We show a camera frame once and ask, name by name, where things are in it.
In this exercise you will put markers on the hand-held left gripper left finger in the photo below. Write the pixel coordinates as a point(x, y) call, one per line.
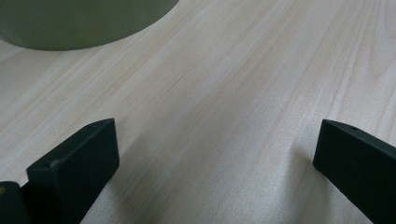
point(74, 168)

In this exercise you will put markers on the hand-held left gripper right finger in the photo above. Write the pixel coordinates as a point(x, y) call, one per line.
point(358, 168)

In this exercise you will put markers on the green ribbed trash bin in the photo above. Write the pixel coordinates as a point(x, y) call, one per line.
point(71, 25)

